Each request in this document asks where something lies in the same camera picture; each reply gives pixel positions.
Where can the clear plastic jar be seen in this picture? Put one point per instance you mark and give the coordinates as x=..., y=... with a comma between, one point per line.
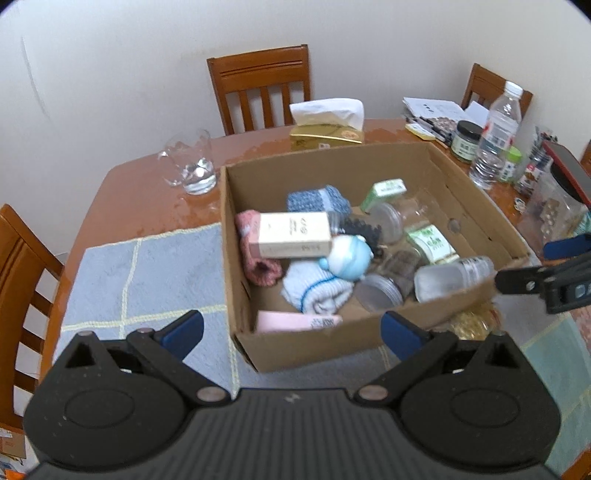
x=401, y=217

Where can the teal package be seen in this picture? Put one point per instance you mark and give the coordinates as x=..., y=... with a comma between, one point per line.
x=585, y=224

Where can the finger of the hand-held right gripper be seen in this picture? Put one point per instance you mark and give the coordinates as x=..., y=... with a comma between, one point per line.
x=565, y=247
x=519, y=280

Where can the blue grey checked towel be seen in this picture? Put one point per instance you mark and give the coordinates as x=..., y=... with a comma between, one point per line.
x=152, y=272

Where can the pink carton box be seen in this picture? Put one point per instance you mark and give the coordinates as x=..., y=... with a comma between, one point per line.
x=295, y=322

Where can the red tablet case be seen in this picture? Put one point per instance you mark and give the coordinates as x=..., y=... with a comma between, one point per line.
x=570, y=170

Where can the clear jar with brown contents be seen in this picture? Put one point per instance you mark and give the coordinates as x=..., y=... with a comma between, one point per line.
x=383, y=288

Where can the round bottle with gold contents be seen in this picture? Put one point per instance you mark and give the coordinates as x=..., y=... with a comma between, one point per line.
x=475, y=323

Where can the green white tissue pack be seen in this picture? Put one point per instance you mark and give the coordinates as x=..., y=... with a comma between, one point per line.
x=383, y=191
x=431, y=244

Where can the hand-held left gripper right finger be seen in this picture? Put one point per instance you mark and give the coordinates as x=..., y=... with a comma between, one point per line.
x=401, y=333

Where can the gold tissue box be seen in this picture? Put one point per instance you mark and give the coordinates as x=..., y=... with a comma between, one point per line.
x=328, y=131

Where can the dark lid glass jar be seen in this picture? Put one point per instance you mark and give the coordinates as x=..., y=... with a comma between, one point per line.
x=466, y=141

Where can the glass pitcher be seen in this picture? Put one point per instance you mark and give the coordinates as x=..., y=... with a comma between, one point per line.
x=194, y=170

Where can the pink knitted sock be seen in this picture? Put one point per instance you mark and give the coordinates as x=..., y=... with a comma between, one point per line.
x=258, y=270

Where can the clear plastic container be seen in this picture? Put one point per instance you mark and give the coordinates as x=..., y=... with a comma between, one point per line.
x=549, y=212

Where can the red label small bottle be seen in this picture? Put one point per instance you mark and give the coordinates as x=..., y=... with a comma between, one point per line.
x=531, y=177

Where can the clear water bottle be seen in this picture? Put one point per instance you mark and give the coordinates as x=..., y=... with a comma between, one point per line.
x=496, y=134

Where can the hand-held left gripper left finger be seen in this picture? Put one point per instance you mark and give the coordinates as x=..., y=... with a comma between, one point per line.
x=182, y=330

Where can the white bottle with green label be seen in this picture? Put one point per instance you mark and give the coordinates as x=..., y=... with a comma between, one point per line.
x=448, y=279

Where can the green lid small bottle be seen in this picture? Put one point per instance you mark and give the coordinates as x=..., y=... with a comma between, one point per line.
x=510, y=164

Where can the white paper sheets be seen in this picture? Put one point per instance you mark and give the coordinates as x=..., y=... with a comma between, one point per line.
x=434, y=110

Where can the blue white cat toy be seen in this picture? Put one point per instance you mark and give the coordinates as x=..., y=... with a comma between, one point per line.
x=348, y=256

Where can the cream carton box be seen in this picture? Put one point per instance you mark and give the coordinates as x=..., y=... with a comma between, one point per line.
x=293, y=233

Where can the white sock with blue stripe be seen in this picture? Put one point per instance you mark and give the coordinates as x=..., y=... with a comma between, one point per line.
x=314, y=288

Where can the blue knitted sock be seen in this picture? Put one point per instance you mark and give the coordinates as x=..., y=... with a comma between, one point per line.
x=318, y=199

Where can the small cardboard box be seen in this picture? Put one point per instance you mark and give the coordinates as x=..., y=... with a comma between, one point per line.
x=11, y=450

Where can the brown cardboard box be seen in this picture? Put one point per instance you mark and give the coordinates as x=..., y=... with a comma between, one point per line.
x=466, y=207

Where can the clear jar with dark contents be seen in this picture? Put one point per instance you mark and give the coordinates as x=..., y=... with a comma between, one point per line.
x=362, y=230

